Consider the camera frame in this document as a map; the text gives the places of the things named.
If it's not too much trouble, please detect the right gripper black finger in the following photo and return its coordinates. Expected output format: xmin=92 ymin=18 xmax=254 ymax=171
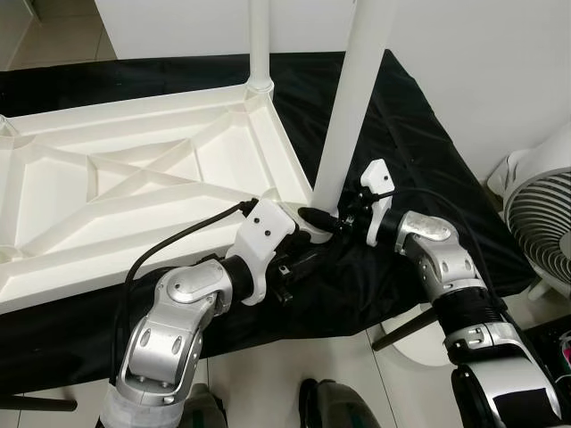
xmin=296 ymin=207 xmax=345 ymax=236

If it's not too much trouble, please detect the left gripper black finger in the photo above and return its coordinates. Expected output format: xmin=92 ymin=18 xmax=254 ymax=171
xmin=294 ymin=248 xmax=347 ymax=277

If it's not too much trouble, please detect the white plastic table leg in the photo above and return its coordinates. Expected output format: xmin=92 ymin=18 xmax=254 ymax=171
xmin=248 ymin=0 xmax=276 ymax=93
xmin=310 ymin=0 xmax=398 ymax=210

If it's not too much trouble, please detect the white plastic children table top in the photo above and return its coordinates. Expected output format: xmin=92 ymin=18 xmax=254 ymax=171
xmin=0 ymin=85 xmax=335 ymax=313

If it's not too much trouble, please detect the black table cloth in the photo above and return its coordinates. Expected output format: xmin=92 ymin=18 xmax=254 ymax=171
xmin=0 ymin=49 xmax=536 ymax=393

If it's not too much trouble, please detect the white round floor plate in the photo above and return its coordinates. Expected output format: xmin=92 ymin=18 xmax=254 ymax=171
xmin=393 ymin=308 xmax=456 ymax=366

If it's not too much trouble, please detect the grey robot right foot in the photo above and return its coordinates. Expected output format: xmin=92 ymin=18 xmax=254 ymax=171
xmin=299 ymin=379 xmax=376 ymax=428

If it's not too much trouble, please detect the grey robot foot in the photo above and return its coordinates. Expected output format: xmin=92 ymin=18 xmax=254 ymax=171
xmin=183 ymin=383 xmax=228 ymax=428
xmin=299 ymin=379 xmax=376 ymax=428

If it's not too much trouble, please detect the grey robot left foot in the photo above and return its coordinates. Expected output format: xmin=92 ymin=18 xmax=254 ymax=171
xmin=183 ymin=383 xmax=228 ymax=428

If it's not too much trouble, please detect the white floor fan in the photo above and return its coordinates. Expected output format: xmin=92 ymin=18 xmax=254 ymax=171
xmin=486 ymin=125 xmax=571 ymax=300

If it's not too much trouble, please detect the black floor stand base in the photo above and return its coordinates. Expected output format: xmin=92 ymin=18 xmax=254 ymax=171
xmin=535 ymin=314 xmax=571 ymax=380

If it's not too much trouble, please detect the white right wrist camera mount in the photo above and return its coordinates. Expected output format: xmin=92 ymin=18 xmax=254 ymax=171
xmin=361 ymin=159 xmax=396 ymax=246

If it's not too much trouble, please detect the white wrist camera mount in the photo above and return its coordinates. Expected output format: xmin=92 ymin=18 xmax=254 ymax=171
xmin=361 ymin=159 xmax=396 ymax=246
xmin=236 ymin=198 xmax=297 ymax=306

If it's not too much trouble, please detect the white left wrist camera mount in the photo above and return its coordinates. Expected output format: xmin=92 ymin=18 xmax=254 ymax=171
xmin=236 ymin=198 xmax=297 ymax=306

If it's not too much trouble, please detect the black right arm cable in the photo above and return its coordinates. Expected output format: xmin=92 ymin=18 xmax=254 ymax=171
xmin=391 ymin=185 xmax=505 ymax=300

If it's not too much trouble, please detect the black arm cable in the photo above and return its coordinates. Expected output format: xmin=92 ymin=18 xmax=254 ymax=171
xmin=391 ymin=185 xmax=505 ymax=300
xmin=112 ymin=201 xmax=260 ymax=384

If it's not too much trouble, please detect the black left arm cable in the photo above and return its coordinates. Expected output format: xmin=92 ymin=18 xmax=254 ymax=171
xmin=112 ymin=201 xmax=260 ymax=384

